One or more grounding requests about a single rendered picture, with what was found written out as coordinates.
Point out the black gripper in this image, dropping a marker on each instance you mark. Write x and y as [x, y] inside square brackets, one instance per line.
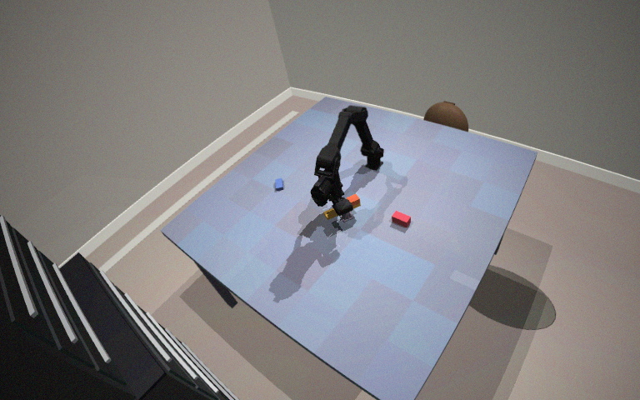
[340, 204]

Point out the red rectangular block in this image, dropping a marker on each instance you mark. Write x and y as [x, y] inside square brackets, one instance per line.
[401, 219]

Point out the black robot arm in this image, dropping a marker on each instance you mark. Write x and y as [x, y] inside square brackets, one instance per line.
[330, 156]

